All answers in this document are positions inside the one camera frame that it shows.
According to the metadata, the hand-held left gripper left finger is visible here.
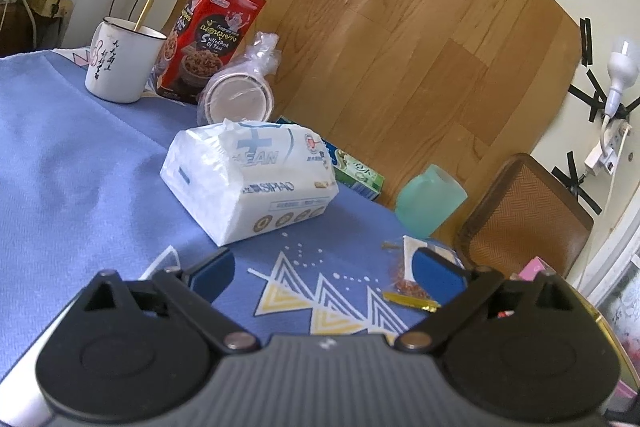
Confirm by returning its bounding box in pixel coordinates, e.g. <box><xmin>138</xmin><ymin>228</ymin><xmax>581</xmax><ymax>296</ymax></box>
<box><xmin>72</xmin><ymin>248</ymin><xmax>261</xmax><ymax>355</ymax></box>

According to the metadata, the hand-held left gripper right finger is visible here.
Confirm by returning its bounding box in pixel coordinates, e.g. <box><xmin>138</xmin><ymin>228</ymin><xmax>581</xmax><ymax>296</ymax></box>
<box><xmin>394</xmin><ymin>247</ymin><xmax>583</xmax><ymax>353</ymax></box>

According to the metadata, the clear snack packet gold edge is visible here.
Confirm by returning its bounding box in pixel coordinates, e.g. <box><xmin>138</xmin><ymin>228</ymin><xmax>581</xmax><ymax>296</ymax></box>
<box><xmin>382</xmin><ymin>235</ymin><xmax>466</xmax><ymax>310</ymax></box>

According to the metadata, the teal plastic cup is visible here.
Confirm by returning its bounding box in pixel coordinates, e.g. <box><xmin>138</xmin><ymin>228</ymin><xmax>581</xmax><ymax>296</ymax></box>
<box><xmin>395</xmin><ymin>164</ymin><xmax>468</xmax><ymax>239</ymax></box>

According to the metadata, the white tissue pack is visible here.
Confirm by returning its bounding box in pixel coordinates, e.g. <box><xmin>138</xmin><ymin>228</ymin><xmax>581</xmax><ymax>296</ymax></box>
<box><xmin>160</xmin><ymin>118</ymin><xmax>340</xmax><ymax>247</ymax></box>

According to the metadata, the brown woven chair back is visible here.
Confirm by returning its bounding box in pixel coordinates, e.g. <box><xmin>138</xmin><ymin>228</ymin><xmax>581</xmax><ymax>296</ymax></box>
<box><xmin>454</xmin><ymin>153</ymin><xmax>595</xmax><ymax>280</ymax></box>

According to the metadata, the green blue toothpaste box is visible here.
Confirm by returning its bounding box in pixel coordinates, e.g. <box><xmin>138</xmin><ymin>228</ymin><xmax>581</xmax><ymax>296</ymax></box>
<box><xmin>275</xmin><ymin>116</ymin><xmax>386</xmax><ymax>201</ymax></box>

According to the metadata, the blue tablecloth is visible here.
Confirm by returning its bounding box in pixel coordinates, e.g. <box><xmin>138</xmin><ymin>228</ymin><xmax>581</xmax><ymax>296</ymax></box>
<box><xmin>0</xmin><ymin>49</ymin><xmax>626</xmax><ymax>427</ymax></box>

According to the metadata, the bagged paper cup stack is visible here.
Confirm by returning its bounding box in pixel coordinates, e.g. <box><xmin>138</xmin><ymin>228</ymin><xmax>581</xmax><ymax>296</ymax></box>
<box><xmin>196</xmin><ymin>32</ymin><xmax>281</xmax><ymax>126</ymax></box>

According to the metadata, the white framed frosted glass door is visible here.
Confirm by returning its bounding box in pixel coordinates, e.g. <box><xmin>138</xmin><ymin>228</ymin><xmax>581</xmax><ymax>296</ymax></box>
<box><xmin>585</xmin><ymin>187</ymin><xmax>640</xmax><ymax>358</ymax></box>

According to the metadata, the white power strip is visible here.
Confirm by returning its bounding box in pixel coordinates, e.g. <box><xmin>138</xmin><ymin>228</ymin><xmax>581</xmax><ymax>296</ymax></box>
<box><xmin>582</xmin><ymin>119</ymin><xmax>632</xmax><ymax>175</ymax></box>

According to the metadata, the white enamel mug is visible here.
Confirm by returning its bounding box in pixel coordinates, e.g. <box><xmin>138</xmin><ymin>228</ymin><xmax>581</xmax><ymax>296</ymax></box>
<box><xmin>84</xmin><ymin>17</ymin><xmax>167</xmax><ymax>104</ymax></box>

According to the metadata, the red snack box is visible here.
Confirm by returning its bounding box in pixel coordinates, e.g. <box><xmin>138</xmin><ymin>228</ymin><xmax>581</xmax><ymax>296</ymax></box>
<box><xmin>154</xmin><ymin>0</ymin><xmax>267</xmax><ymax>105</ymax></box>

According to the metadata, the wooden stick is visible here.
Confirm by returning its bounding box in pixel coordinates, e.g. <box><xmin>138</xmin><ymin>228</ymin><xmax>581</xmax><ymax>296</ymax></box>
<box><xmin>132</xmin><ymin>0</ymin><xmax>154</xmax><ymax>32</ymax></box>

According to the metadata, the cluster of black tape pieces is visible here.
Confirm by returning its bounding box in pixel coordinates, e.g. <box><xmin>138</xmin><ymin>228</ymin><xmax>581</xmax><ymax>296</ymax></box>
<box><xmin>552</xmin><ymin>18</ymin><xmax>640</xmax><ymax>215</ymax></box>

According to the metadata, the white light bulb lamp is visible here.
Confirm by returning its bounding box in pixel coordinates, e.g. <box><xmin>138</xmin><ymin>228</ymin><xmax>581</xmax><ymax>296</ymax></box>
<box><xmin>602</xmin><ymin>36</ymin><xmax>640</xmax><ymax>118</ymax></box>

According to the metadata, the wood grain wall sheet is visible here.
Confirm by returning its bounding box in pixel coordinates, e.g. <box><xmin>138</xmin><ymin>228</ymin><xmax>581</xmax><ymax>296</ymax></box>
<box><xmin>165</xmin><ymin>0</ymin><xmax>591</xmax><ymax>248</ymax></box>

